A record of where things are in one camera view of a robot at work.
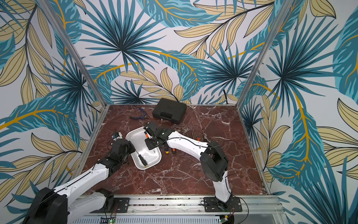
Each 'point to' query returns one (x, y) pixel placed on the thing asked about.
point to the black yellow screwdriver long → (167, 152)
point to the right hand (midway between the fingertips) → (149, 142)
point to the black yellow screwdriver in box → (144, 163)
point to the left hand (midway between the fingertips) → (131, 144)
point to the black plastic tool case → (172, 111)
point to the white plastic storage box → (136, 137)
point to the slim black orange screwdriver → (146, 135)
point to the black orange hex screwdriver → (192, 133)
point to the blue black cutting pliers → (142, 117)
